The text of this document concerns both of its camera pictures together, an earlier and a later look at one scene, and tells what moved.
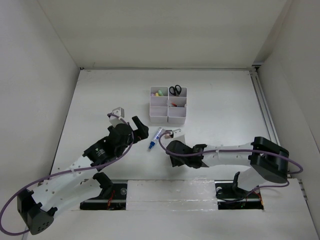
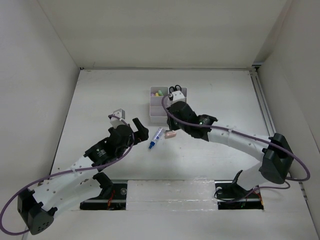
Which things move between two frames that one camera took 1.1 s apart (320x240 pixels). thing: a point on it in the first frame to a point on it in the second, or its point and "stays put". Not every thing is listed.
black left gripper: x=141 y=131 stays put
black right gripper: x=175 y=162 to x=172 y=126
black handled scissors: x=175 y=91 stays put
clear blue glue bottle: x=159 y=133 stays put
